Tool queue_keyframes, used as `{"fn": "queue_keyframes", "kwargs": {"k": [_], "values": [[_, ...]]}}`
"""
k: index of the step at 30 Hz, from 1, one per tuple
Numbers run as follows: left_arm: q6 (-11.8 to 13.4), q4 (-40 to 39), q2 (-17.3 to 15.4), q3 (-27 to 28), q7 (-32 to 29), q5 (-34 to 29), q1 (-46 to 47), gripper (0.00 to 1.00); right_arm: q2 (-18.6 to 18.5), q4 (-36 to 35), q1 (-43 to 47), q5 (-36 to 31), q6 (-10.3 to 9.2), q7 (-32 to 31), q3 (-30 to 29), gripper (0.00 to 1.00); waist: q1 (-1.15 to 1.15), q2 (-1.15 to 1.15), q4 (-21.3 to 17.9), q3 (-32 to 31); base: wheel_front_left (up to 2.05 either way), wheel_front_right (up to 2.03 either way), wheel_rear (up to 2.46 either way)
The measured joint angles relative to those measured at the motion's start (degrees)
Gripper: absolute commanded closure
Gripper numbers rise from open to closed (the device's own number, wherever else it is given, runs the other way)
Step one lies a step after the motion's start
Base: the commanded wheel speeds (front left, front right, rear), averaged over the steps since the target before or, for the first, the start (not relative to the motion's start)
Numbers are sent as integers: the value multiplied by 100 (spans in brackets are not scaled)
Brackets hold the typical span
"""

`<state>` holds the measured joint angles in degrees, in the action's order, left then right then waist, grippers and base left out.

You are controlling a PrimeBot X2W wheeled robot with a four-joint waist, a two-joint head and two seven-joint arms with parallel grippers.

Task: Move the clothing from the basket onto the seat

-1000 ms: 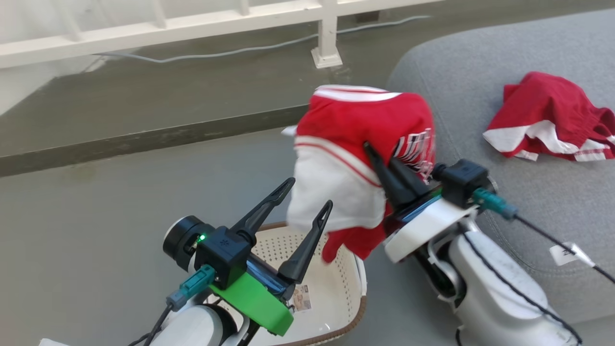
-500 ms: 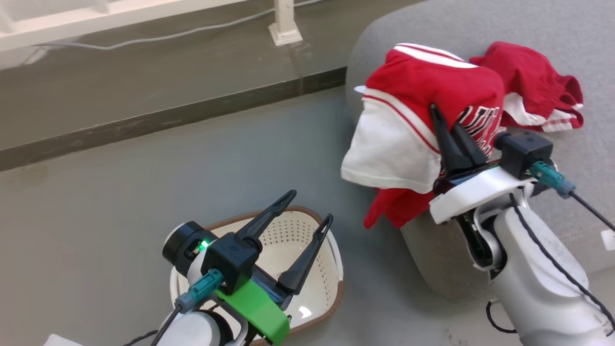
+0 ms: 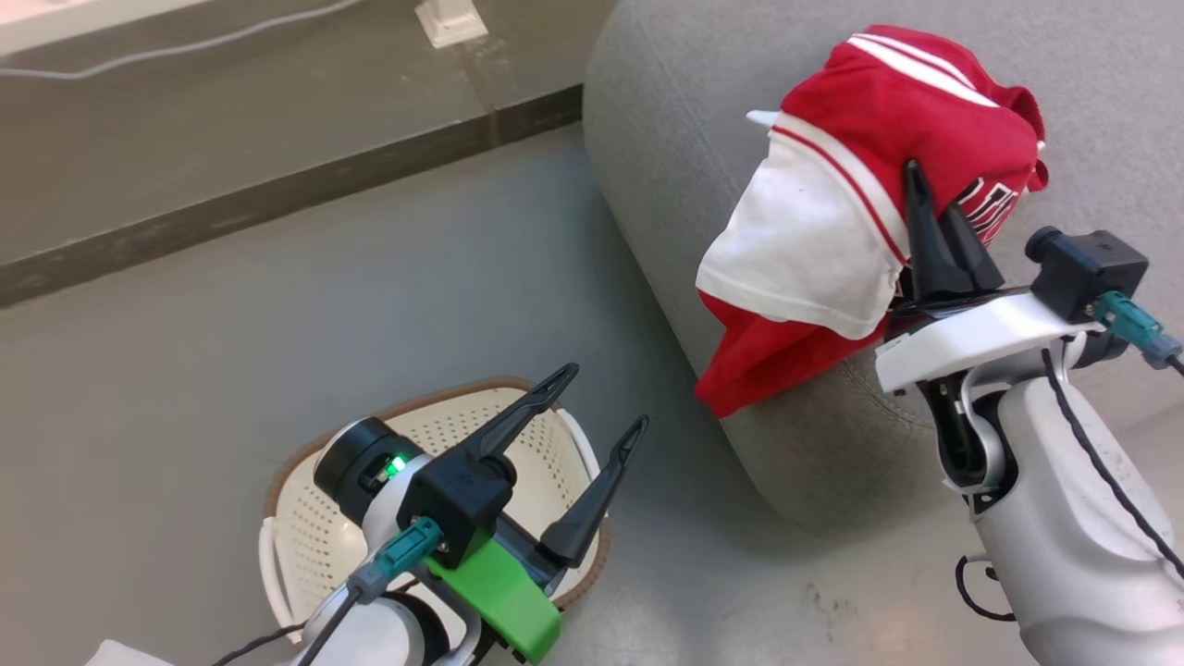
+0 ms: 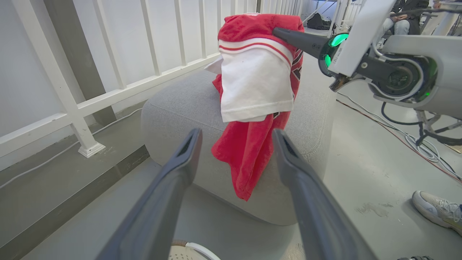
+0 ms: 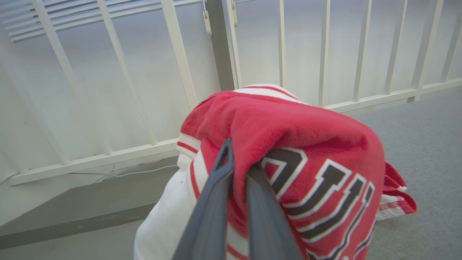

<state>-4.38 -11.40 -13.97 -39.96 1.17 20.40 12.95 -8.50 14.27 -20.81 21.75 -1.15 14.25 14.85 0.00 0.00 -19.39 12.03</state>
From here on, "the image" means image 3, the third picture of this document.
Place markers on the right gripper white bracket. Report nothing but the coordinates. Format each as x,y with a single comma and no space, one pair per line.
971,342

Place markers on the left gripper green bracket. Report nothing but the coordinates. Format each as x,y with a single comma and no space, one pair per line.
504,592

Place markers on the red and white jersey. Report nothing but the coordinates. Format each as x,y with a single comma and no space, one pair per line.
832,231

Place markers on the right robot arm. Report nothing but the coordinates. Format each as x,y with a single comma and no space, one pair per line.
1073,536

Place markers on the white perforated plastic laundry basket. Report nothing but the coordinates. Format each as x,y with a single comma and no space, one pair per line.
319,546

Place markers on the grey fabric sofa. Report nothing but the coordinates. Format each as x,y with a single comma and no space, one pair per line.
666,231

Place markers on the dark floor edge strip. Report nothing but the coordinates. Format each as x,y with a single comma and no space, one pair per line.
277,194

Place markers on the white floor socket box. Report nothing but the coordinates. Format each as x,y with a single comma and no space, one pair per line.
451,20

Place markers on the white sheet corner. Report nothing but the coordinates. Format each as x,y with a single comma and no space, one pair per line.
129,654

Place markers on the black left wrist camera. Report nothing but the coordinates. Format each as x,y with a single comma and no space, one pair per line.
458,504

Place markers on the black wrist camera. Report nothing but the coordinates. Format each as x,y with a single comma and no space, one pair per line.
1091,268
458,504

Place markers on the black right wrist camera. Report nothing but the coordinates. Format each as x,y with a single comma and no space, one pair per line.
1091,268

